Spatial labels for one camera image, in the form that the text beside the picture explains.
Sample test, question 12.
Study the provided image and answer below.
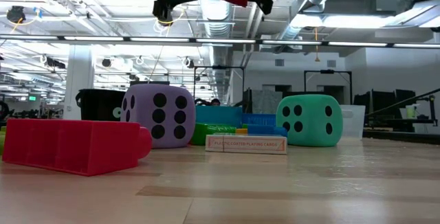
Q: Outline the long green toy block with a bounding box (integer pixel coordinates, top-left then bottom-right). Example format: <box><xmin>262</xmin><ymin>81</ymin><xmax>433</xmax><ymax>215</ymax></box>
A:
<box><xmin>190</xmin><ymin>122</ymin><xmax>238</xmax><ymax>146</ymax></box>

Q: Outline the purple foam die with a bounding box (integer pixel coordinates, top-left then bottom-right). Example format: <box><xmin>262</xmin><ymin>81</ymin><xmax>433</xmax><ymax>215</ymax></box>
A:
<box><xmin>120</xmin><ymin>83</ymin><xmax>197</xmax><ymax>149</ymax></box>

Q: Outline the small blue toy brick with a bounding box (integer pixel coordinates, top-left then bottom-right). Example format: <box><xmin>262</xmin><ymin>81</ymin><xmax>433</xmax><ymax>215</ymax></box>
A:
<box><xmin>246</xmin><ymin>124</ymin><xmax>288</xmax><ymax>137</ymax></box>

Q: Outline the teal foam die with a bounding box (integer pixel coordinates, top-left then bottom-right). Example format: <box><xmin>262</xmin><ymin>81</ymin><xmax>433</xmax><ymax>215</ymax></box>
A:
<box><xmin>276</xmin><ymin>94</ymin><xmax>344</xmax><ymax>148</ymax></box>

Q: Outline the orange white playing card box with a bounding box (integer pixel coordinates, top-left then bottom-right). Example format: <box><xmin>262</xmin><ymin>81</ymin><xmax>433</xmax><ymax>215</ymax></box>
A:
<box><xmin>205</xmin><ymin>133</ymin><xmax>288</xmax><ymax>155</ymax></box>

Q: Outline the large red toy block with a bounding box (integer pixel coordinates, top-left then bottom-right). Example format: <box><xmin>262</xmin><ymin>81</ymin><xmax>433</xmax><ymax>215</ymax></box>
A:
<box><xmin>1</xmin><ymin>118</ymin><xmax>153</xmax><ymax>177</ymax></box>

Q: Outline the long ceiling light strip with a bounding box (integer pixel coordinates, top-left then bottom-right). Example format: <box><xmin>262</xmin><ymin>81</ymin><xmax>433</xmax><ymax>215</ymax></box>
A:
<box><xmin>0</xmin><ymin>34</ymin><xmax>440</xmax><ymax>49</ymax></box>

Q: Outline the large teal plastic bin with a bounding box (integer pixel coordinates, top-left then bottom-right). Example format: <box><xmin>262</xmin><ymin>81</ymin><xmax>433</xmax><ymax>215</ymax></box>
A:
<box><xmin>195</xmin><ymin>105</ymin><xmax>243</xmax><ymax>128</ymax></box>

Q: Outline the white square pillar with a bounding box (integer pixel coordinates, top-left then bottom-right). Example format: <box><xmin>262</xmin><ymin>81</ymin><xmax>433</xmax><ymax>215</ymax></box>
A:
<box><xmin>63</xmin><ymin>44</ymin><xmax>96</xmax><ymax>121</ymax></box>

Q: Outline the black round bucket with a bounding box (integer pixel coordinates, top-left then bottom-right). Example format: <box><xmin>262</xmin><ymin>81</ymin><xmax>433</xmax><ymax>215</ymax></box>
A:
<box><xmin>75</xmin><ymin>88</ymin><xmax>127</xmax><ymax>122</ymax></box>

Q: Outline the clear plastic container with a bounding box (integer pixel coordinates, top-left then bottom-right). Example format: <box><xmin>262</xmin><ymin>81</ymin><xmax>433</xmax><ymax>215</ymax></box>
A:
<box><xmin>340</xmin><ymin>104</ymin><xmax>366</xmax><ymax>139</ymax></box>

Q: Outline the black ceiling-mounted device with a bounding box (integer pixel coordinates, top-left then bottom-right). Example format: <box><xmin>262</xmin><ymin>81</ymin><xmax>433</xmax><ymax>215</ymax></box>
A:
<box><xmin>5</xmin><ymin>5</ymin><xmax>27</xmax><ymax>24</ymax></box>

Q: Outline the black monitors row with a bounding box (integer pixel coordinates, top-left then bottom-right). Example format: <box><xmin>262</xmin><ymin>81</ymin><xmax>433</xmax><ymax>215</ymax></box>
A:
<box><xmin>353</xmin><ymin>88</ymin><xmax>417</xmax><ymax>117</ymax></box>

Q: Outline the white green cup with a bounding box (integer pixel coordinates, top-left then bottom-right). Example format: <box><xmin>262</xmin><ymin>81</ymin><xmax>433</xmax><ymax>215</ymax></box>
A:
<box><xmin>405</xmin><ymin>104</ymin><xmax>418</xmax><ymax>120</ymax></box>

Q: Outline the black metal frame stand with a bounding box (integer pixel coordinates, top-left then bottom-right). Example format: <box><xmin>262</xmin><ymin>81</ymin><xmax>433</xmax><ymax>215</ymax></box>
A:
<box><xmin>304</xmin><ymin>69</ymin><xmax>353</xmax><ymax>105</ymax></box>

